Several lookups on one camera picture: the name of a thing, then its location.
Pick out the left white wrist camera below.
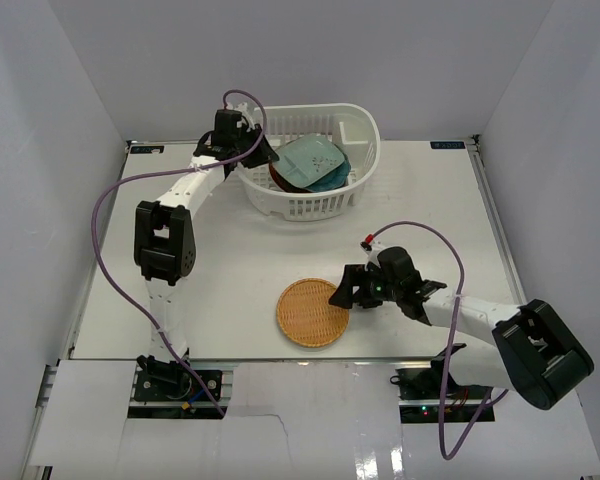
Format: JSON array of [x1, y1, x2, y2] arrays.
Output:
[[224, 102, 256, 128]]

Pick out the blue table label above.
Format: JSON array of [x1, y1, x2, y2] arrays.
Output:
[[129, 145, 164, 155], [430, 141, 466, 150]]

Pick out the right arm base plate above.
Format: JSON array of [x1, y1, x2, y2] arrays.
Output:
[[390, 368, 487, 402]]

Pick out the teal scalloped round plate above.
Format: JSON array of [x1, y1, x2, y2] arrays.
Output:
[[306, 157, 351, 193]]

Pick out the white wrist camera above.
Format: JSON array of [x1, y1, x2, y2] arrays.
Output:
[[360, 234, 387, 267], [224, 102, 256, 128]]

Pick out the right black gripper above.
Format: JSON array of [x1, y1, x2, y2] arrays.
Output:
[[329, 265, 402, 310]]

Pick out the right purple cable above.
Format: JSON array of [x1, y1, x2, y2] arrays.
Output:
[[364, 221, 510, 461]]

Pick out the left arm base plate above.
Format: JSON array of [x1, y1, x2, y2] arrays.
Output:
[[132, 368, 225, 404]]

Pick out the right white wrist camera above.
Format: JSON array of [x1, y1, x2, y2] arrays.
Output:
[[360, 234, 387, 267]]

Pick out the brown rimmed beige round plate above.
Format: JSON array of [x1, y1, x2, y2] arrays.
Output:
[[268, 163, 309, 194]]

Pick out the right blue table label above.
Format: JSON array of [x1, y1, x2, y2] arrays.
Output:
[[430, 141, 466, 150]]

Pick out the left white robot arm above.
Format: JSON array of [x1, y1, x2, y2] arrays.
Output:
[[133, 104, 277, 399]]

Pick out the left blue table label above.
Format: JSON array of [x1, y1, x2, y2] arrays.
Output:
[[129, 145, 164, 155]]

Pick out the woven bamboo round tray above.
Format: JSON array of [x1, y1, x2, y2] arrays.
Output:
[[276, 278, 349, 349]]

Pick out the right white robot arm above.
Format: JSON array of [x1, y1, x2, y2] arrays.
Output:
[[329, 246, 594, 410]]

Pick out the light green divided square plate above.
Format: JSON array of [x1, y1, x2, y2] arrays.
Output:
[[273, 134, 346, 189]]

